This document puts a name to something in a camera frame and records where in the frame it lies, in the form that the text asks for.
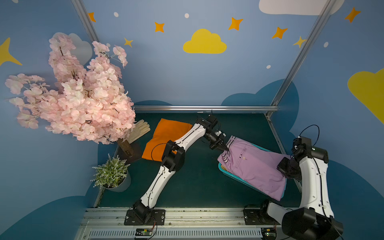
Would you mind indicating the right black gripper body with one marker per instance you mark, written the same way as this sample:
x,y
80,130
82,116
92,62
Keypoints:
x,y
283,166

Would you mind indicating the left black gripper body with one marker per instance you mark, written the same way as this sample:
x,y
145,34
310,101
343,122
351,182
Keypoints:
x,y
219,142

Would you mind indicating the purple pants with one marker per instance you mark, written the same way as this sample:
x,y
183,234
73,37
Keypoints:
x,y
255,165

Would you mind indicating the turquoise plastic basket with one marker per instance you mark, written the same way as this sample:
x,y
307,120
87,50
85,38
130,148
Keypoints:
x,y
228,174

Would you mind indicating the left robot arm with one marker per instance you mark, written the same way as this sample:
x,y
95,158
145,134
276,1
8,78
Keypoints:
x,y
173,159

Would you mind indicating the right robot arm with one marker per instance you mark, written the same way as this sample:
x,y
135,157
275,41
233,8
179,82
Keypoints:
x,y
314,219

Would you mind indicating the folded orange pants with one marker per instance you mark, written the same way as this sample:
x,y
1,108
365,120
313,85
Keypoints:
x,y
166,130

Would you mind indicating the right green circuit board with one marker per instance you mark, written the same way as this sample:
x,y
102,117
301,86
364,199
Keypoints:
x,y
269,234

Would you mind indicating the green circuit board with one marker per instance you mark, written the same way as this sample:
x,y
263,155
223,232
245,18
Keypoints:
x,y
144,233
269,234

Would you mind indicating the cream work glove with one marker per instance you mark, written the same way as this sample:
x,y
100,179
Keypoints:
x,y
141,128

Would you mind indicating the small green potted plant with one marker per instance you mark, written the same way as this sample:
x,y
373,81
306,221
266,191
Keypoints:
x,y
113,175

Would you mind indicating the left green circuit board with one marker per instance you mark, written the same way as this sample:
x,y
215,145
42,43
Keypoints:
x,y
144,233

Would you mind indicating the pink cherry blossom tree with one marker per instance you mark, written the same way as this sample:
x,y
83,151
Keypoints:
x,y
87,102

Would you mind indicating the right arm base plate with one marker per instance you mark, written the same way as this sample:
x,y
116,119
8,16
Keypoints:
x,y
257,217

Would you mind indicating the aluminium frame right post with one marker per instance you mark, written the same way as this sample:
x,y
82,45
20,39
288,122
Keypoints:
x,y
311,38

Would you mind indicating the aluminium frame post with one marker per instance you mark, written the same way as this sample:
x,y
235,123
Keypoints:
x,y
311,38
85,19

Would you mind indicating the aluminium front rail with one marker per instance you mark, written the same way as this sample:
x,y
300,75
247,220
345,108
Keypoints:
x,y
180,224

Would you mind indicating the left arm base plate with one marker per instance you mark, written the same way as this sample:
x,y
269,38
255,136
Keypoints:
x,y
152,217

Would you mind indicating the aluminium frame left post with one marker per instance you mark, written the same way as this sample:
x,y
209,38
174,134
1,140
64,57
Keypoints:
x,y
85,19

